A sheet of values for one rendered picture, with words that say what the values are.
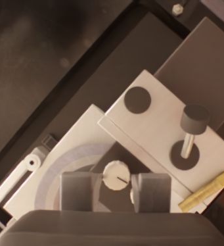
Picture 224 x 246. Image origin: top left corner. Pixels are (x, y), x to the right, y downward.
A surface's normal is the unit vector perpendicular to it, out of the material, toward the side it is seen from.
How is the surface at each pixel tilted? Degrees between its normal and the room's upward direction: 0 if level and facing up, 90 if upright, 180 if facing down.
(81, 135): 90
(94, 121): 90
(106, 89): 90
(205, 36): 90
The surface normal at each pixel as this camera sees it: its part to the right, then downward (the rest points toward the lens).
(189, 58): -0.02, 0.00
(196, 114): 0.04, -0.76
